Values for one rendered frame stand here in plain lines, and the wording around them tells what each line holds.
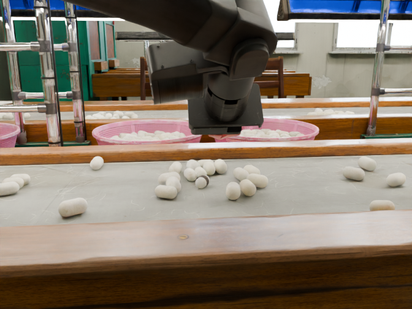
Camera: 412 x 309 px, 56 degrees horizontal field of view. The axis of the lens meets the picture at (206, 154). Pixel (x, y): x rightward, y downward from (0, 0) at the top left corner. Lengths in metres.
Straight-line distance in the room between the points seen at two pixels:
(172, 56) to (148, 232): 0.19
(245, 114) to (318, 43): 5.42
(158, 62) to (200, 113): 0.13
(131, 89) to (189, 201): 2.79
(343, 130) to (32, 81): 2.73
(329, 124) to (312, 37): 4.76
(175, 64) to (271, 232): 0.20
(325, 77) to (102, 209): 5.55
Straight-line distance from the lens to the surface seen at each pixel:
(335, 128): 1.20
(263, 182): 0.62
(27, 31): 3.47
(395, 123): 1.28
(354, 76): 6.15
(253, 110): 0.54
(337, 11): 1.29
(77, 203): 0.54
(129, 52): 5.66
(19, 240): 0.45
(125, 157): 0.77
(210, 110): 0.52
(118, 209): 0.56
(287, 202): 0.58
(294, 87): 3.44
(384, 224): 0.49
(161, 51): 0.43
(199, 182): 0.61
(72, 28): 1.07
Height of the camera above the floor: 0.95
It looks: 15 degrees down
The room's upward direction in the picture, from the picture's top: straight up
